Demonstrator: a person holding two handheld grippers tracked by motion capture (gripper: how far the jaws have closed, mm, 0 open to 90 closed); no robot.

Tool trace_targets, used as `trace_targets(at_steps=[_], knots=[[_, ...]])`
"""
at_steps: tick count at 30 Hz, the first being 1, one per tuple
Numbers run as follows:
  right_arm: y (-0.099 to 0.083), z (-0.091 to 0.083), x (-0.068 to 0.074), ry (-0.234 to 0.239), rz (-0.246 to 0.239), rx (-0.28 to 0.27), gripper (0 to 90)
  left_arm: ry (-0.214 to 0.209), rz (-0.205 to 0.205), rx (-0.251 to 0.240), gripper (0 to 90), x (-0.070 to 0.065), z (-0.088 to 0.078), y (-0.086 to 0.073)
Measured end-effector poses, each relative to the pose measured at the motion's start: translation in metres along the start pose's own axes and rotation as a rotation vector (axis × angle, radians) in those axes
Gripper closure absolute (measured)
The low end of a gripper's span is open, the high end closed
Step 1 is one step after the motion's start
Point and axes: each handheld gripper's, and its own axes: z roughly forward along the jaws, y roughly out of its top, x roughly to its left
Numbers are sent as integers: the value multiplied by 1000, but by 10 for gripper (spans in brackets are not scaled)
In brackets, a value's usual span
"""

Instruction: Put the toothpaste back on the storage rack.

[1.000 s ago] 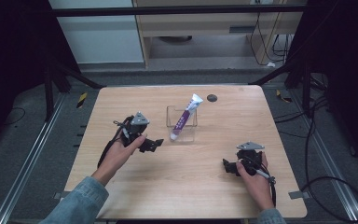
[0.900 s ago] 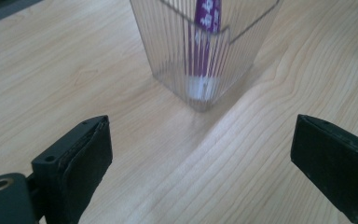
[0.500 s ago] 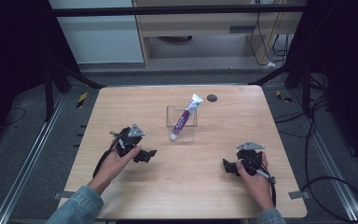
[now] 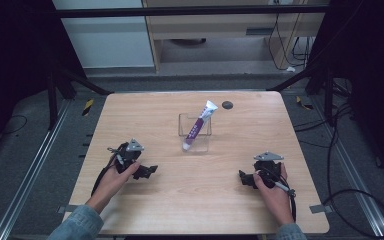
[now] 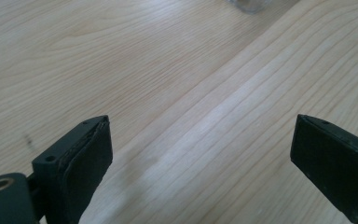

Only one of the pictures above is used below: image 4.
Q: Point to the white cabinet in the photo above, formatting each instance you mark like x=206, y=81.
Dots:
x=106, y=40

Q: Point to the grey round table grommet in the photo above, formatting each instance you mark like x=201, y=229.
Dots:
x=227, y=105

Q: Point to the yellow and black tape strip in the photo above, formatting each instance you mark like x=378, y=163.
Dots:
x=87, y=107
x=303, y=104

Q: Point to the person's right hand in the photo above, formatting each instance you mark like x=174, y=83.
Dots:
x=275, y=200

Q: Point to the clear plastic container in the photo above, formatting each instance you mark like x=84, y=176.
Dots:
x=196, y=141

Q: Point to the black horizontal frame bar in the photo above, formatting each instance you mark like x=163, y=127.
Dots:
x=186, y=11

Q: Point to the person's left hand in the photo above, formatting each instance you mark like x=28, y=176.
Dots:
x=111, y=183

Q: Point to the metal floor rail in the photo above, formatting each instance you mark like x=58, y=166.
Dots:
x=350, y=170
x=30, y=170

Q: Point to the grey tape patch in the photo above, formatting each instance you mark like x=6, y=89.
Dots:
x=320, y=209
x=67, y=209

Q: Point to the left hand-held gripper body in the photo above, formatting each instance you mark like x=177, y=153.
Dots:
x=128, y=156

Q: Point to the black frame stand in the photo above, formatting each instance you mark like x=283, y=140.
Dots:
x=316, y=83
x=60, y=90

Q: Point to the purple and white toothpaste tube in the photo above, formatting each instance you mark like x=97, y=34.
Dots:
x=198, y=126

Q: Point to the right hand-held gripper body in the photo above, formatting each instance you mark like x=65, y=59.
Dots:
x=266, y=166

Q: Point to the light wooden desk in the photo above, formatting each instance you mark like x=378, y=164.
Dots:
x=233, y=30

